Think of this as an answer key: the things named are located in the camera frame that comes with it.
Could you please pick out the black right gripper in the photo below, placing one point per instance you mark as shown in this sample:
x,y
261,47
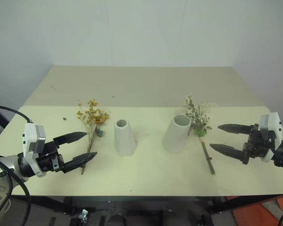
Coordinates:
x,y
255,146

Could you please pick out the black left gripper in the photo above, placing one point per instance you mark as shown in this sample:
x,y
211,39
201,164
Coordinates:
x,y
47,159

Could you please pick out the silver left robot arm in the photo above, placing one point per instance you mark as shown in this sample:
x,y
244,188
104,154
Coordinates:
x,y
4,179

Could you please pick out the small white tapered vase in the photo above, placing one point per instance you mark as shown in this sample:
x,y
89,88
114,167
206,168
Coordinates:
x,y
124,139

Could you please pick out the large white tapered vase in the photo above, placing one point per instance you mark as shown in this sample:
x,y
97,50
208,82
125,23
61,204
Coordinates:
x,y
177,134

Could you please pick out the yellow dried flower bunch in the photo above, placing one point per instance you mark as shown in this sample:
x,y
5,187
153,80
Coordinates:
x,y
94,117

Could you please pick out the white dried flower bunch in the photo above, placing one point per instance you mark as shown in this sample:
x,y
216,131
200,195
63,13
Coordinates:
x,y
198,117

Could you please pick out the orange floor mat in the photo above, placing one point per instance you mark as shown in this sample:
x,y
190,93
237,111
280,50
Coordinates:
x,y
264,213

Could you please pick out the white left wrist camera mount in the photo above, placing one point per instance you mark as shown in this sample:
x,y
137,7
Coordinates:
x,y
33,146

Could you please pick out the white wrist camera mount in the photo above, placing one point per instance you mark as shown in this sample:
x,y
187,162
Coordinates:
x,y
272,131
33,146

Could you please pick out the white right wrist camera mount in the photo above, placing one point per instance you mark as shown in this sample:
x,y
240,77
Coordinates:
x,y
272,131

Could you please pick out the black table frame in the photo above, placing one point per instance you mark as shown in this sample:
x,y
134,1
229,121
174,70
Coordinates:
x,y
141,207

